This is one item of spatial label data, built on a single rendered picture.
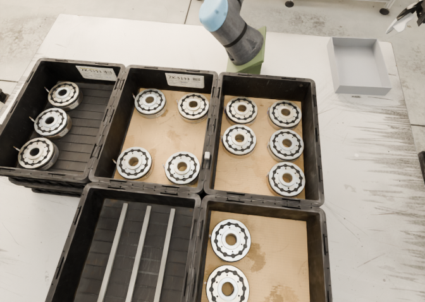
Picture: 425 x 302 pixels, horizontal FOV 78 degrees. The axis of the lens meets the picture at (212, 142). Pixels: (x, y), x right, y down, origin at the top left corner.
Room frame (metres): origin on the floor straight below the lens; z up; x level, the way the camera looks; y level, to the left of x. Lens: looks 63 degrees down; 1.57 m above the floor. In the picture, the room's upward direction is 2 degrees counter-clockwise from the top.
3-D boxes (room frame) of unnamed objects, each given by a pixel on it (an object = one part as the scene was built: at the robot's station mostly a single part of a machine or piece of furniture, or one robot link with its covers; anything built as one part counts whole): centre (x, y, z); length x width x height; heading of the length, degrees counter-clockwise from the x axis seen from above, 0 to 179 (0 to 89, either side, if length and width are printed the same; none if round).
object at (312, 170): (0.36, -0.15, 0.87); 0.40 x 0.30 x 0.11; 172
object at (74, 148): (0.44, 0.45, 0.87); 0.40 x 0.30 x 0.11; 172
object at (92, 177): (0.40, 0.15, 0.92); 0.40 x 0.30 x 0.02; 172
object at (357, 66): (0.77, -0.62, 0.73); 0.27 x 0.20 x 0.05; 174
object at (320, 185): (0.36, -0.15, 0.92); 0.40 x 0.30 x 0.02; 172
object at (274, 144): (0.35, -0.22, 0.86); 0.10 x 0.10 x 0.01
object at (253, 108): (0.48, -0.10, 0.86); 0.10 x 0.10 x 0.01
